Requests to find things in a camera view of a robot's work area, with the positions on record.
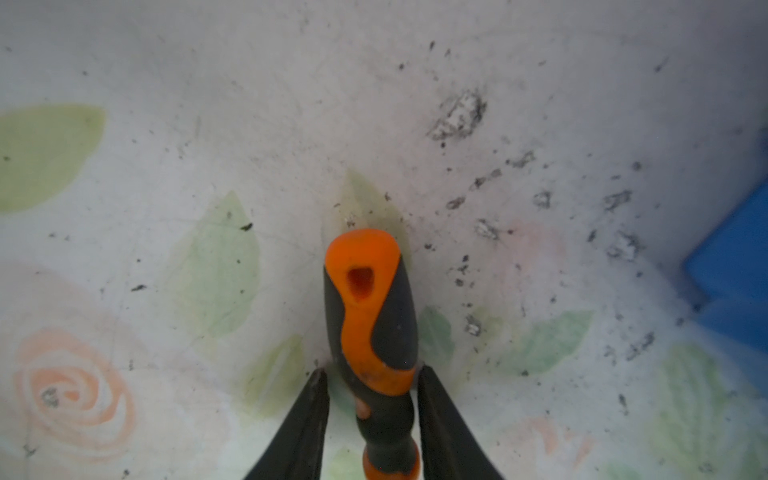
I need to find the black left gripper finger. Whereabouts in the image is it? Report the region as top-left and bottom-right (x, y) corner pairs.
(245, 368), (330, 480)

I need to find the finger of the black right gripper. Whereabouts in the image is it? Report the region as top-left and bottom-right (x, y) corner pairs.
(417, 365), (503, 480)

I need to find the orange black screwdriver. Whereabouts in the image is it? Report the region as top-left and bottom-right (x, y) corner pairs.
(323, 228), (421, 479)

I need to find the blue plastic bin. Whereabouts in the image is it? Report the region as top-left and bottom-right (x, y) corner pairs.
(684, 182), (767, 352)

